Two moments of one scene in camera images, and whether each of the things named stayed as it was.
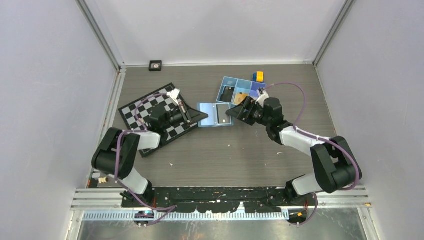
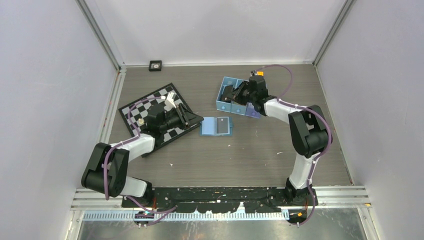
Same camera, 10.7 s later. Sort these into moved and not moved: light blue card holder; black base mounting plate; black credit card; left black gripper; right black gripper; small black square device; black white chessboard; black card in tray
Moved: light blue card holder; right black gripper; black credit card
Not moved: black white chessboard; black card in tray; left black gripper; small black square device; black base mounting plate
